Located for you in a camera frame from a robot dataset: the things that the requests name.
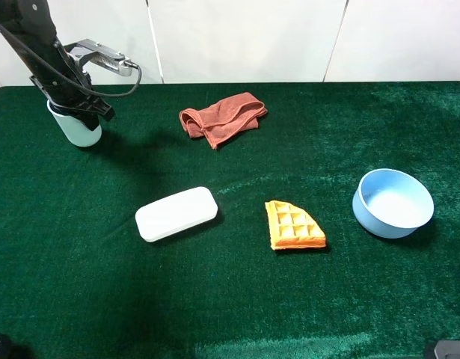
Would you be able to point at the white rectangular case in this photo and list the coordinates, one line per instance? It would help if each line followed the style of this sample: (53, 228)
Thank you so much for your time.
(175, 213)

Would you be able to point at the brown folded cloth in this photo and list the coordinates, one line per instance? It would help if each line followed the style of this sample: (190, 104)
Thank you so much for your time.
(224, 119)

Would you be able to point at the dark green table mat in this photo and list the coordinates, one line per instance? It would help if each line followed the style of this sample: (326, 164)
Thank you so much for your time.
(78, 281)

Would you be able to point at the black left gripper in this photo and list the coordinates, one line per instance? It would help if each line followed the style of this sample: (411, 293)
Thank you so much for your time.
(66, 86)

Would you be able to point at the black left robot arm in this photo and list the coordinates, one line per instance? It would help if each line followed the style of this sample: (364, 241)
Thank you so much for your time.
(28, 28)

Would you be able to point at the orange waffle piece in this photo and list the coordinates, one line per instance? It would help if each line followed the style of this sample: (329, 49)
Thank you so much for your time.
(291, 227)

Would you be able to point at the pale blue cup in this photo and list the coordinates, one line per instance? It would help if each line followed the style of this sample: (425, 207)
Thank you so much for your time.
(75, 131)

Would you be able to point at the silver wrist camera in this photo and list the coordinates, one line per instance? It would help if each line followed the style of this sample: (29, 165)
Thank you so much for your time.
(87, 50)

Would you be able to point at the light blue bowl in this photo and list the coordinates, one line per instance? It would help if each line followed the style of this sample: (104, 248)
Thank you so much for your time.
(391, 204)

